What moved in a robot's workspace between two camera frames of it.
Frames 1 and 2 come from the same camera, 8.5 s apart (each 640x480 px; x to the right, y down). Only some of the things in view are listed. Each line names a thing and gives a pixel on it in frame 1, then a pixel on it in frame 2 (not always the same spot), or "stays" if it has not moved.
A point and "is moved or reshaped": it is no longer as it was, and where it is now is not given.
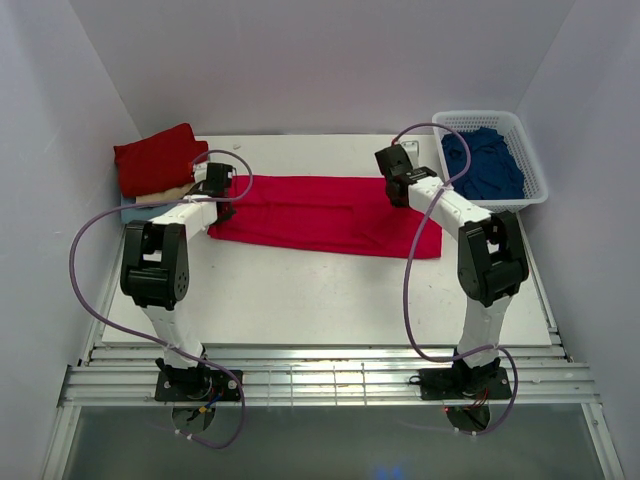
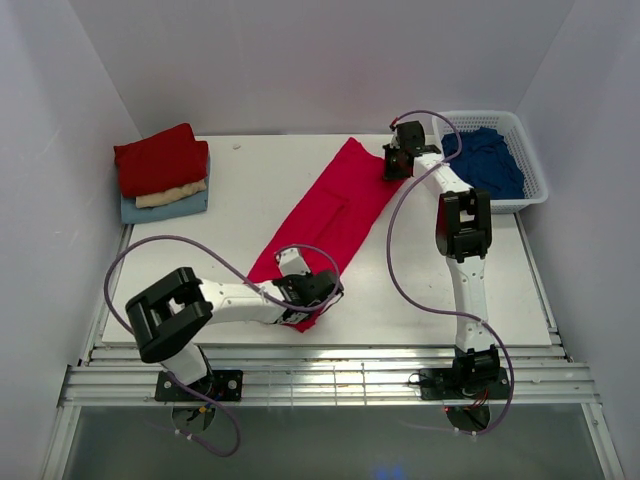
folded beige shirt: x=169 y=195 stays
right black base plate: x=465 y=383 stays
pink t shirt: x=325 y=215 is moved or reshaped
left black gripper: x=225 y=213 → x=322 y=288
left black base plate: x=198 y=386 stays
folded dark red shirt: x=159 y=162 stays
